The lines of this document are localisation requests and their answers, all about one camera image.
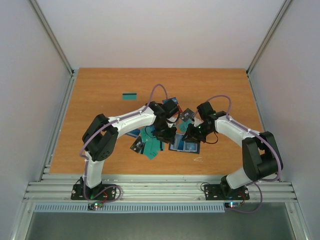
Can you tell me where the navy blue card holder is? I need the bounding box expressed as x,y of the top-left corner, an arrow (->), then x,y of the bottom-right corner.
168,133 -> 200,154

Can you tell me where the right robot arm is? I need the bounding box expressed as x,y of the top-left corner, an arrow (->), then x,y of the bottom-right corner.
182,101 -> 283,198

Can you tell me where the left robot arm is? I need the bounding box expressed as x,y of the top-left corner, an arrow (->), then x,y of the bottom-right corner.
79,99 -> 179,199

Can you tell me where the green card centre left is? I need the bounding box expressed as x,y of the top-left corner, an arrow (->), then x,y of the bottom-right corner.
140,126 -> 155,143

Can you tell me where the green card right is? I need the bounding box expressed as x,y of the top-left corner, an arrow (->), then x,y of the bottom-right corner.
178,119 -> 193,133

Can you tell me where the green card with stripe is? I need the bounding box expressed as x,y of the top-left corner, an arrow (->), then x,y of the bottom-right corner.
140,137 -> 165,160

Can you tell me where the black card right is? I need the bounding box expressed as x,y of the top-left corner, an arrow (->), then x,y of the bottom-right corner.
180,108 -> 194,122

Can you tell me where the black card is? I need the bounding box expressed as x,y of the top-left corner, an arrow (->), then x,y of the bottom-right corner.
180,108 -> 194,122
130,136 -> 146,154

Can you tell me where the blue card left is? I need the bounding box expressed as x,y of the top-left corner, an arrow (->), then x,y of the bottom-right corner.
126,128 -> 141,138

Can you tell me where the blue card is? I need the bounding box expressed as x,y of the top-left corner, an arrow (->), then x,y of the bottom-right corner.
126,128 -> 141,138
162,97 -> 179,105

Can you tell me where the black card lower left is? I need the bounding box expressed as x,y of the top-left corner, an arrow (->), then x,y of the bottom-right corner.
130,136 -> 146,154

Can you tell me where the blue card top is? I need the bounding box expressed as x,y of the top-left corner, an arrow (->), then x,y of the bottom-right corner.
162,97 -> 179,105

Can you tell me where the lone green card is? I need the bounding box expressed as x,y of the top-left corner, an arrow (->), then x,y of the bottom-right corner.
122,92 -> 137,101

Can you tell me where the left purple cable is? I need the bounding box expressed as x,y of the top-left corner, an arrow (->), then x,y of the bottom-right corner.
79,84 -> 169,203

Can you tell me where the purple cable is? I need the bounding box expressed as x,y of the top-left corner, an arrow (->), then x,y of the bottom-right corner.
207,94 -> 285,215
79,84 -> 169,203

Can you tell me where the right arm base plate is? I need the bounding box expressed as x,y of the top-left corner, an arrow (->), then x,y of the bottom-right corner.
201,183 -> 250,201

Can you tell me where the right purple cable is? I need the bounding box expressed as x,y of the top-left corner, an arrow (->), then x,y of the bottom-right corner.
207,94 -> 285,215

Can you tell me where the grey slotted cable duct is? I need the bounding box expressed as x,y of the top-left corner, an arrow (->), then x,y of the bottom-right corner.
34,202 -> 225,214

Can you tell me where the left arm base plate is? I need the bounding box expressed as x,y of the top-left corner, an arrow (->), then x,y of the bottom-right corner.
70,183 -> 119,201

